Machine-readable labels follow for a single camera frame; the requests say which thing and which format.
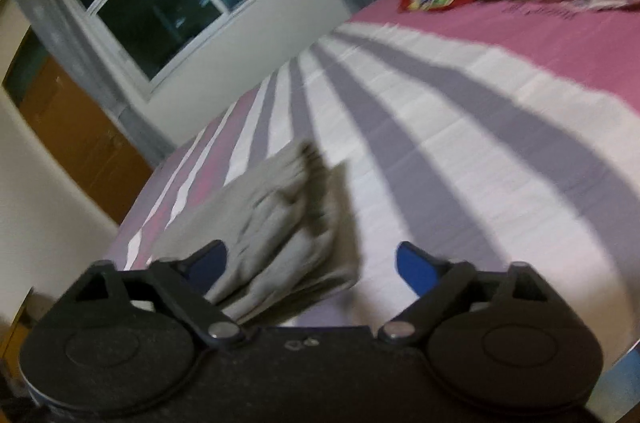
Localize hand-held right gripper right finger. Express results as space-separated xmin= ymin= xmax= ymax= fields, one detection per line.
xmin=377 ymin=241 xmax=559 ymax=347

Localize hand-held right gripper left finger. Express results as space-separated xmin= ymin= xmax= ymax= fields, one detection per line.
xmin=59 ymin=239 xmax=249 ymax=350

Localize grey pants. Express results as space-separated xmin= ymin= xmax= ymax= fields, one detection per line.
xmin=149 ymin=140 xmax=364 ymax=325

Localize bed with striped sheet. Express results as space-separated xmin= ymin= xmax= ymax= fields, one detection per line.
xmin=111 ymin=0 xmax=640 ymax=371

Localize wooden door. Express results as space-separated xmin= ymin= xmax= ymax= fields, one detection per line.
xmin=19 ymin=54 xmax=154 ymax=225

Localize grey curtain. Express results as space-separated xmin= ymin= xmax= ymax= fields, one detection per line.
xmin=12 ymin=0 xmax=177 ymax=158

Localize sliding glass window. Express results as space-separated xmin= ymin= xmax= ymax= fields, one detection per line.
xmin=59 ymin=0 xmax=322 ymax=98

